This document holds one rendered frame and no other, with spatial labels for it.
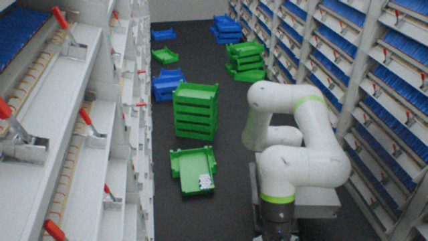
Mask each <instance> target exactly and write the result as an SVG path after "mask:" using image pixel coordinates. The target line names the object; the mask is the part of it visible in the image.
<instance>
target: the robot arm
mask: <svg viewBox="0 0 428 241"><path fill-rule="evenodd" d="M247 106H248V116H247V123H246V126H245V128H244V130H243V132H242V136H241V140H242V143H243V145H244V146H245V147H246V148H247V149H249V150H251V151H261V152H263V153H262V154H261V155H260V157H259V159H258V163H257V168H258V172H259V178H260V185H261V200H260V214H261V216H262V217H263V231H262V233H261V236H259V237H253V241H262V240H263V241H289V240H290V241H300V240H299V238H298V237H297V236H293V235H292V233H291V232H290V227H291V219H292V218H293V217H294V205H295V189H296V187H297V186H311V187H322V188H327V189H332V188H337V187H340V186H341V185H342V184H344V183H345V182H346V181H347V179H348V178H349V176H350V170H351V167H350V161H349V159H348V156H347V155H346V153H345V152H344V151H343V150H342V148H341V146H340V145H339V144H338V141H337V140H336V137H335V134H334V131H333V129H332V125H331V122H330V113H329V110H328V109H327V106H326V103H325V100H324V97H323V95H322V93H321V91H320V90H319V89H317V87H315V86H312V85H289V84H278V83H274V82H268V81H259V82H256V83H255V84H253V85H252V86H251V87H250V88H249V90H248V92H247ZM273 113H284V114H292V115H294V118H295V121H296V123H297V124H298V126H299V128H300V131H301V132H300V131H299V130H298V129H296V128H294V127H269V123H270V119H271V117H272V114H273ZM303 138H304V142H305V146H306V148H303V147H301V144H302V139H303Z"/></svg>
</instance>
